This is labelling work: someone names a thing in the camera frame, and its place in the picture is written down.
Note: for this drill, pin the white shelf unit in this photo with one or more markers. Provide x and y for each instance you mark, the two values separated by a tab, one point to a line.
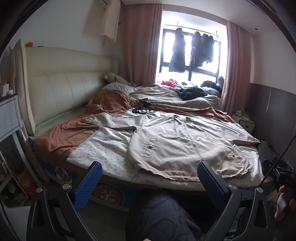
8	115

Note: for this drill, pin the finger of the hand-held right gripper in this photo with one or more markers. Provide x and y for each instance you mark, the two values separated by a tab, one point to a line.
269	166

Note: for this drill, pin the person's right hand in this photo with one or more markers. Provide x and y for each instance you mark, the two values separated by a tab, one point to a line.
279	207

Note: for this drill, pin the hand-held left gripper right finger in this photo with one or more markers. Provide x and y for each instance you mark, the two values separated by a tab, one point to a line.
210	183

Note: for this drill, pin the cream padded headboard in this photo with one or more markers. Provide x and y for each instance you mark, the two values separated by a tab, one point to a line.
69	88

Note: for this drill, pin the white bedside box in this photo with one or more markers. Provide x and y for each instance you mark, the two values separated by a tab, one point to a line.
246	125

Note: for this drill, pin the cartoon-print bed base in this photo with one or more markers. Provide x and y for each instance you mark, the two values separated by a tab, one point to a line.
108	194

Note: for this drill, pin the dark cushion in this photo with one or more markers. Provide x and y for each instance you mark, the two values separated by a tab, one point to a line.
220	83

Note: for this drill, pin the grey plush toy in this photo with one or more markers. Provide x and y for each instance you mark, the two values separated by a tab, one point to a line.
113	77

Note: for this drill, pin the red clothing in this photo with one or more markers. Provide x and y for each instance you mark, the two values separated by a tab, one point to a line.
167	83

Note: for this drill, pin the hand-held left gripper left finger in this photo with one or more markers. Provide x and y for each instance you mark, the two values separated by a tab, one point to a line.
89	185

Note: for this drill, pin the white polka-dot sheet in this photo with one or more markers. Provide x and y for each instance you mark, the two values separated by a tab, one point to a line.
99	153

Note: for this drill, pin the dark hanging jacket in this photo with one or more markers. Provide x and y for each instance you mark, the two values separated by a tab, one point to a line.
196	51
208	48
177	53

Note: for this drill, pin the clothes rail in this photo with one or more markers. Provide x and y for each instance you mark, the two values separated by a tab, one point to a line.
188	29

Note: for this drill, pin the pink curtain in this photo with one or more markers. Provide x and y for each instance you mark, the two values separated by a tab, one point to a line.
235	69
141	46

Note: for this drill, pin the beige jacket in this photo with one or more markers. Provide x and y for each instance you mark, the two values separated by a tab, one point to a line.
166	148

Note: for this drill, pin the dark clothing heap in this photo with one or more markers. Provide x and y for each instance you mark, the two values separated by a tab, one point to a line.
209	87

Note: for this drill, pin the black clothes pile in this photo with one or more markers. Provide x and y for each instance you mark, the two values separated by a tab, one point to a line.
190	92

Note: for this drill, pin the orange blanket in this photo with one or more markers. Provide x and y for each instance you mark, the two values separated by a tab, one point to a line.
67	136

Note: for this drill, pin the cloth-covered air conditioner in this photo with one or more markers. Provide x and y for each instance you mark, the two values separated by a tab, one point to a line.
104	20

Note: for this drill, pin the pale green pillow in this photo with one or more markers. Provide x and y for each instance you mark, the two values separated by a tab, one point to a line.
120	87

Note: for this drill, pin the light green bed sheet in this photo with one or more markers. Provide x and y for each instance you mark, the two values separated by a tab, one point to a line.
57	120

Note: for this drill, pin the person's leg in dark pants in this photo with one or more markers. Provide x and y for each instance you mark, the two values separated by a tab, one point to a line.
161	217

